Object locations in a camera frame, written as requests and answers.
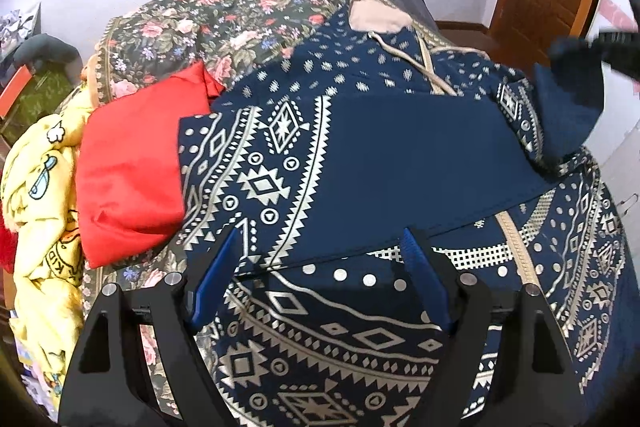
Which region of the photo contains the yellow cartoon blanket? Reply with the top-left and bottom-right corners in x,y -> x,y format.
1,87 -> 94,407

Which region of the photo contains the floral bedspread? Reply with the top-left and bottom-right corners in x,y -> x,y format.
79,0 -> 402,417

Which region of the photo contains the navy patterned hooded garment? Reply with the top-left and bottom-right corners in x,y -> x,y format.
176,9 -> 639,426

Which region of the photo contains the silver printed gift bag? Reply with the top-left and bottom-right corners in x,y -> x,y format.
1,3 -> 41,60

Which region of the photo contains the red folded cloth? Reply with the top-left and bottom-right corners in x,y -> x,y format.
75,62 -> 224,269

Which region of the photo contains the orange box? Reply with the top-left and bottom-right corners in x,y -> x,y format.
0,65 -> 32,119

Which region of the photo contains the dark grey neck pillow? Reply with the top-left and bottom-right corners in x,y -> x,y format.
13,34 -> 80,70

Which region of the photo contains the green bag with clutter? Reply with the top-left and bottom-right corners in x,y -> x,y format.
1,64 -> 73,145

